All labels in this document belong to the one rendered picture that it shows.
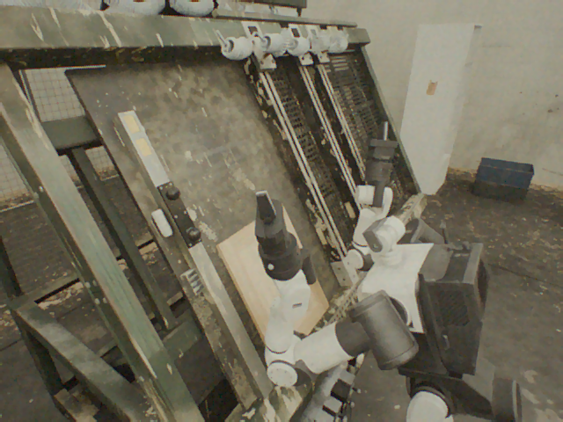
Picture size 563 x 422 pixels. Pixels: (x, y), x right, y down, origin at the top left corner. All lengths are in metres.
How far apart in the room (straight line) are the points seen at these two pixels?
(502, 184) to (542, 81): 1.56
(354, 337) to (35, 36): 0.98
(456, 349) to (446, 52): 4.02
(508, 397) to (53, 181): 1.23
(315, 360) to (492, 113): 5.49
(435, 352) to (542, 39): 5.32
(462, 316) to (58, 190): 0.97
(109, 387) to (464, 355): 1.16
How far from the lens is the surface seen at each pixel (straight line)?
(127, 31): 1.12
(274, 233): 0.62
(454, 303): 0.91
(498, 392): 1.16
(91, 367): 1.57
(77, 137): 1.05
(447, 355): 1.01
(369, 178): 1.22
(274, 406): 1.21
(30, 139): 0.93
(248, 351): 1.13
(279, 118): 1.43
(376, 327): 0.81
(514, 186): 5.23
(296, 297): 0.76
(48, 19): 1.03
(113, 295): 0.90
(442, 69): 4.70
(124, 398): 1.43
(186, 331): 1.08
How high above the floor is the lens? 1.90
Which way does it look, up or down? 27 degrees down
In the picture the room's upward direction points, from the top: straight up
